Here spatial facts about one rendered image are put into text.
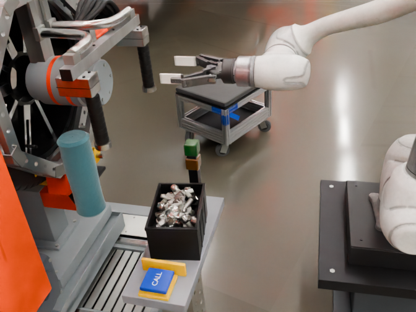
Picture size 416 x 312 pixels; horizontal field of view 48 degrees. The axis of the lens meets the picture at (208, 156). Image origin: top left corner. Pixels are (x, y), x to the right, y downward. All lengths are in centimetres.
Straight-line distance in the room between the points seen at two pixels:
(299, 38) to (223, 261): 93
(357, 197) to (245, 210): 65
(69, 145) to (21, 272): 38
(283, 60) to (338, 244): 61
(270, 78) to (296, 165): 114
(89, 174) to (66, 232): 49
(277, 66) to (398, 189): 46
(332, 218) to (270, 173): 78
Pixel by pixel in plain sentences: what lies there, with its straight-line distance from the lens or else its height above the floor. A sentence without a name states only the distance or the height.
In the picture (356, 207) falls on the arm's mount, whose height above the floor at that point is 37.
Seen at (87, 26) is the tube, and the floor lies 100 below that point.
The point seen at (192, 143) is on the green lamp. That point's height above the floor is 66.
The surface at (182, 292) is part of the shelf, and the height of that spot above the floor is 45.
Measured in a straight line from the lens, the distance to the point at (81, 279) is 173.
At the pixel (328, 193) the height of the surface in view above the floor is 30.
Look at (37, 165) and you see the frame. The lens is 137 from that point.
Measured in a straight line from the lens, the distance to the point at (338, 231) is 161.
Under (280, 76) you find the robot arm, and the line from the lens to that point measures 133.
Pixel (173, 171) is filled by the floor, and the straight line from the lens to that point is 242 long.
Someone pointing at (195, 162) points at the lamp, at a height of 60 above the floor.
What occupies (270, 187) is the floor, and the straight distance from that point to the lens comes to 227.
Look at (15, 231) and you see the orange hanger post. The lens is 105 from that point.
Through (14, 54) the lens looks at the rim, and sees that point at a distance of 145.
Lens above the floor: 137
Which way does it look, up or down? 33 degrees down
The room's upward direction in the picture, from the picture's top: 5 degrees counter-clockwise
